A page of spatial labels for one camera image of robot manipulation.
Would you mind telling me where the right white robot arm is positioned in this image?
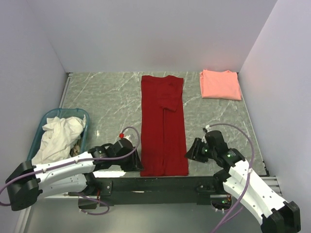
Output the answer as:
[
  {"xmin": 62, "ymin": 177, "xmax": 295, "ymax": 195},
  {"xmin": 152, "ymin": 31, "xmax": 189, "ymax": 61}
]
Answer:
[{"xmin": 185, "ymin": 130, "xmax": 301, "ymax": 233}]

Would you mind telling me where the teal plastic basket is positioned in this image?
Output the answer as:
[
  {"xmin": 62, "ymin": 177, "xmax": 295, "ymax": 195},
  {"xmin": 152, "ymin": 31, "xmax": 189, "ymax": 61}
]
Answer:
[{"xmin": 27, "ymin": 108, "xmax": 89, "ymax": 161}]

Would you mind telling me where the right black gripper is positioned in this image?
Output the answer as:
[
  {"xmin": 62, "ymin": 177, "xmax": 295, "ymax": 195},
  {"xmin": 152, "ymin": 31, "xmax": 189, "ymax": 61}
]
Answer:
[{"xmin": 184, "ymin": 137, "xmax": 217, "ymax": 163}]

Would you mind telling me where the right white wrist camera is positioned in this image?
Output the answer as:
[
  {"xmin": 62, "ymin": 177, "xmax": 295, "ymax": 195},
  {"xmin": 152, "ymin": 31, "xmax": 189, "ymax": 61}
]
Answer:
[{"xmin": 203, "ymin": 125, "xmax": 211, "ymax": 133}]

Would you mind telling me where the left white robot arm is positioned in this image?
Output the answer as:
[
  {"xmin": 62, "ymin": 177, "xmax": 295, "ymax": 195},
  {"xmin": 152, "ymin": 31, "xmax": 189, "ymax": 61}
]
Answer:
[{"xmin": 5, "ymin": 138, "xmax": 143, "ymax": 211}]

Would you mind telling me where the white cloth in basket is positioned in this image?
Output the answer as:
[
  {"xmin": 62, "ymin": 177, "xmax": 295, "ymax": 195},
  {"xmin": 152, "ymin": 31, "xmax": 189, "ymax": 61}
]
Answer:
[{"xmin": 31, "ymin": 116, "xmax": 86, "ymax": 165}]

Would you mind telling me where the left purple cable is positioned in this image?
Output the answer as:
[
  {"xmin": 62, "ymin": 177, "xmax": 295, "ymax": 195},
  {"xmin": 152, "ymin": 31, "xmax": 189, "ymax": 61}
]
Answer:
[{"xmin": 0, "ymin": 126, "xmax": 141, "ymax": 216}]

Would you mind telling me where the folded pink t shirt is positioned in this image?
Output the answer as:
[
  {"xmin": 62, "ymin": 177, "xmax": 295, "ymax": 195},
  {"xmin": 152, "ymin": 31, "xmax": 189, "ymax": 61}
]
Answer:
[{"xmin": 199, "ymin": 70, "xmax": 242, "ymax": 101}]

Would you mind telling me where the red t shirt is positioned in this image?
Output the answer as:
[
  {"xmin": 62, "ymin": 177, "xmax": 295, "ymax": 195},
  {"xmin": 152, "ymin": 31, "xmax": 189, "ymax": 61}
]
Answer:
[{"xmin": 140, "ymin": 75, "xmax": 189, "ymax": 177}]

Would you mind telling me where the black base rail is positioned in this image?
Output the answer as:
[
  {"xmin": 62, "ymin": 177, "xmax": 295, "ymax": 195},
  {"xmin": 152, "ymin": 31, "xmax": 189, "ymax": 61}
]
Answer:
[{"xmin": 82, "ymin": 176, "xmax": 227, "ymax": 206}]

